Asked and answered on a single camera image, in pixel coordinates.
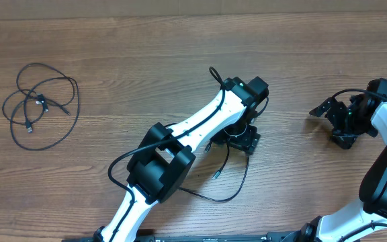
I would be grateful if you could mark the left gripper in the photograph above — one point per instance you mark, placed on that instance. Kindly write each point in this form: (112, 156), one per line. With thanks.
(249, 142)

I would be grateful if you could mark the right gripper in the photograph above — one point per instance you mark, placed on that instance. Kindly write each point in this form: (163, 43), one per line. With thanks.
(346, 139)

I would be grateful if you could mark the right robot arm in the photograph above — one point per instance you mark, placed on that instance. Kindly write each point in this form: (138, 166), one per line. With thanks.
(368, 213)

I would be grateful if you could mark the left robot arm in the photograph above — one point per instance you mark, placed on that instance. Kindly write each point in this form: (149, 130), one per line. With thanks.
(158, 167)

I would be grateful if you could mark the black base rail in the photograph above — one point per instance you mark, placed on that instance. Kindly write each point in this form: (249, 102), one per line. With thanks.
(269, 237)

